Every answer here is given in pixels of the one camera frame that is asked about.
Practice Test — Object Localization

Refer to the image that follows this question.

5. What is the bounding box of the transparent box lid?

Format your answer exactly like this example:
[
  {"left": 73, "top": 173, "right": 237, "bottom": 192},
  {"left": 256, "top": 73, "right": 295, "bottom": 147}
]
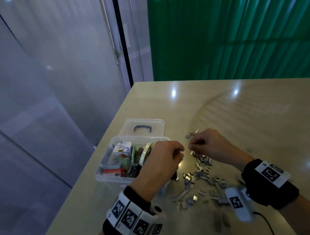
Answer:
[{"left": 119, "top": 118, "right": 166, "bottom": 138}]

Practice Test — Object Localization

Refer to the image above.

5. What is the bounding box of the black camera cable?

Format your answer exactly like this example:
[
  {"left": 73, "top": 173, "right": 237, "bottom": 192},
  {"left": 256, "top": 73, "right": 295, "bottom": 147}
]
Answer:
[{"left": 252, "top": 210, "right": 276, "bottom": 235}]

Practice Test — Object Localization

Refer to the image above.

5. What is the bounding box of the person's left hand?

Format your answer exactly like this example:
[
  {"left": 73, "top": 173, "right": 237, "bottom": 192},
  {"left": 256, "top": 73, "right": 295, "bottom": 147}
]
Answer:
[{"left": 130, "top": 140, "right": 185, "bottom": 202}]

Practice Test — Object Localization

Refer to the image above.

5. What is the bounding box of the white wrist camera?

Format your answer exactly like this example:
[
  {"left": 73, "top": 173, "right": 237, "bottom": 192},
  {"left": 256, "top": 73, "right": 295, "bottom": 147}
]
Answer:
[
  {"left": 148, "top": 206, "right": 167, "bottom": 235},
  {"left": 225, "top": 186, "right": 255, "bottom": 223}
]

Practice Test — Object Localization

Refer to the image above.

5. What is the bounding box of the green sticky note pad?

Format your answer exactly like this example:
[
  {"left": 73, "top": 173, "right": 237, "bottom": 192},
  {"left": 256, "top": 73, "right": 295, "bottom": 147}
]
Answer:
[{"left": 130, "top": 145, "right": 140, "bottom": 166}]

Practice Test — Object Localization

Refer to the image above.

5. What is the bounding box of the black window post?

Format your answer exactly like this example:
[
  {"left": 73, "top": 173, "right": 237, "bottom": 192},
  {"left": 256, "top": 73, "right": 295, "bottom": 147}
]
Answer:
[{"left": 112, "top": 0, "right": 134, "bottom": 89}]

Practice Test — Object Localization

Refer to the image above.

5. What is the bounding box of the transparent storage box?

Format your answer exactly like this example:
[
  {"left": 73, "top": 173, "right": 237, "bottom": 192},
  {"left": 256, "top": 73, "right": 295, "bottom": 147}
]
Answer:
[{"left": 95, "top": 136, "right": 178, "bottom": 188}]

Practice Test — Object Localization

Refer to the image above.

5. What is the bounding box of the small white staple box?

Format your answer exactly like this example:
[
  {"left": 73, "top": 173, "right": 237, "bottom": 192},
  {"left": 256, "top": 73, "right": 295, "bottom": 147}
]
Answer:
[{"left": 113, "top": 141, "right": 133, "bottom": 154}]

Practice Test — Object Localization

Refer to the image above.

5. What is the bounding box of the green curtain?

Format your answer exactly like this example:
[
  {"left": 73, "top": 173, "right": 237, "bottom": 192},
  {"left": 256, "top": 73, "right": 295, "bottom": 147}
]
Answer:
[{"left": 148, "top": 0, "right": 310, "bottom": 82}]

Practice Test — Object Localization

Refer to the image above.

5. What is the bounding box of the red stapler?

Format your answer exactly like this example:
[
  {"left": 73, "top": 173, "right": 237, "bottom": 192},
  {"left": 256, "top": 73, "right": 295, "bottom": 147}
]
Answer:
[{"left": 101, "top": 167, "right": 122, "bottom": 174}]

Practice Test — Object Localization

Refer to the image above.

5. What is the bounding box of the person's right hand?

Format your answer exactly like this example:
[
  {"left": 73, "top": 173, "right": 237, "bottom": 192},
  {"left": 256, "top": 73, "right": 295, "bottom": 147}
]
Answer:
[{"left": 188, "top": 128, "right": 255, "bottom": 171}]

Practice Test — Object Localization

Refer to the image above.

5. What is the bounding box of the pile of metal staple strips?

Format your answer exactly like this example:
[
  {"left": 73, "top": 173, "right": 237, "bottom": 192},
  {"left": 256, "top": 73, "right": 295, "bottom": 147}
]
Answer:
[{"left": 172, "top": 128, "right": 249, "bottom": 231}]

